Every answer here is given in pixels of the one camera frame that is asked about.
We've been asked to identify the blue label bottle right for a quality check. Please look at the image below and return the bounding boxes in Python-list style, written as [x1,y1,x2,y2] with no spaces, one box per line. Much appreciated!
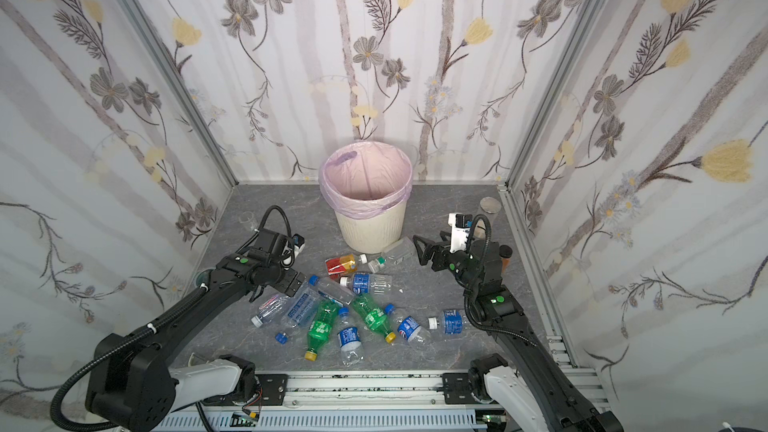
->
[428,309,471,336]

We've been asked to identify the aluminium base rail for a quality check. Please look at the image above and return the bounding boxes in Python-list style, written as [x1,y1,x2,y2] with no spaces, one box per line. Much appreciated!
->
[149,368,613,432]

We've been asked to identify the blue label water bottle front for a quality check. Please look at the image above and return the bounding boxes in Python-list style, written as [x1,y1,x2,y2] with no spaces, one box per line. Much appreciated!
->
[337,307,364,366]

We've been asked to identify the pink plastic bin liner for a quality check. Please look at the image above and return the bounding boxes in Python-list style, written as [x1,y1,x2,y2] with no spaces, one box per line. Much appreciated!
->
[318,141,413,220]

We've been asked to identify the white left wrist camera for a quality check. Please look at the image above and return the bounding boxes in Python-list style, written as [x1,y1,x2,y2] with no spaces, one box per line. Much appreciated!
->
[291,233,306,256]

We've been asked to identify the clear rectangular plastic bottle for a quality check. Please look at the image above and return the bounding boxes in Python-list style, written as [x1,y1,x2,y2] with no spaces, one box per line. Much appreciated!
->
[368,237,415,273]

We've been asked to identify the red yellow juice bottle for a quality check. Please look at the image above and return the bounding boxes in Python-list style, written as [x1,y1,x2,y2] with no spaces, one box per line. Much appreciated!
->
[325,254,368,278]

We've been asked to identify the cream ribbed waste bin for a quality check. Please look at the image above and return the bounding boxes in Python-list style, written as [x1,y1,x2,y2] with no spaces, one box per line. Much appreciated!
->
[335,201,407,254]

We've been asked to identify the amber jar black lid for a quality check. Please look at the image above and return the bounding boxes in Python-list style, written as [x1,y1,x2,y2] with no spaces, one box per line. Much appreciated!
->
[499,245,513,271]

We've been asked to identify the small clear glass cup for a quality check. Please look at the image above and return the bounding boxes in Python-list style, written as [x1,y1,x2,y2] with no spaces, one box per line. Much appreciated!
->
[238,211,258,233]

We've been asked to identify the clear bottle blue cap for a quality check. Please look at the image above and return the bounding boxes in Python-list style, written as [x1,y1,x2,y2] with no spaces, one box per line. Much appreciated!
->
[309,275,356,306]

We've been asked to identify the clear bottle white cap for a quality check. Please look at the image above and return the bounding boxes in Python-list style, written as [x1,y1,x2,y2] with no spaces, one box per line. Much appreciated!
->
[251,293,290,328]

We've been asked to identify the pepsi label clear bottle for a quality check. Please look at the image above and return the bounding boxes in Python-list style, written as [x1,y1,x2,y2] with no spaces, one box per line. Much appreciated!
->
[384,303,433,346]

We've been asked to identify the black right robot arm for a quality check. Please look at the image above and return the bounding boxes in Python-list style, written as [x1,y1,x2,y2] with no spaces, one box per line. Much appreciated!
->
[412,214,623,431]

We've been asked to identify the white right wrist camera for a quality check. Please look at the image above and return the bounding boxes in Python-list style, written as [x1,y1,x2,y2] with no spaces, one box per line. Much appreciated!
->
[448,213,474,253]

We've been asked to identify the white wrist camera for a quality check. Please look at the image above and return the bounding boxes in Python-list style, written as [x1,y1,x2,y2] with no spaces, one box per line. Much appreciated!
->
[448,213,474,253]
[291,233,306,256]

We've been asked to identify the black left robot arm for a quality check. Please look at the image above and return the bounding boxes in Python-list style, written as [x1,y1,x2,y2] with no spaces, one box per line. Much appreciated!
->
[49,205,307,431]

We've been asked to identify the green soda bottle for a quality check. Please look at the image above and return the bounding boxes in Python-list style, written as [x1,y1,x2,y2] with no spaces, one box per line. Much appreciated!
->
[304,299,340,362]
[351,293,396,344]

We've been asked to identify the clear jar with beige powder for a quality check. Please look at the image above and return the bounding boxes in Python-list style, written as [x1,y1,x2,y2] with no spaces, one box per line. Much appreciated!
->
[475,196,503,238]

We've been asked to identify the clear bottle blue label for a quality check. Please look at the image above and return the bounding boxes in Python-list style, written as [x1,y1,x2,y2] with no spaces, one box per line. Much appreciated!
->
[340,273,393,295]
[281,287,322,330]

